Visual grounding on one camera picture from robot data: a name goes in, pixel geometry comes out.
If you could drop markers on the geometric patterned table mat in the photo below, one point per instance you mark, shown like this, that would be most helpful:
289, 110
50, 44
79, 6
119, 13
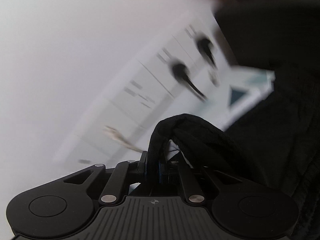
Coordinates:
240, 89

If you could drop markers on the black garment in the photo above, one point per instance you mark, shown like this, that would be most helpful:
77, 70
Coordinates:
259, 177

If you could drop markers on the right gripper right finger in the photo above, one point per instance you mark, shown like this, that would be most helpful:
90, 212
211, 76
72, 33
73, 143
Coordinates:
191, 189

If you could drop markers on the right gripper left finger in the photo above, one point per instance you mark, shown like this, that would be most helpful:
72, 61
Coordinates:
122, 176

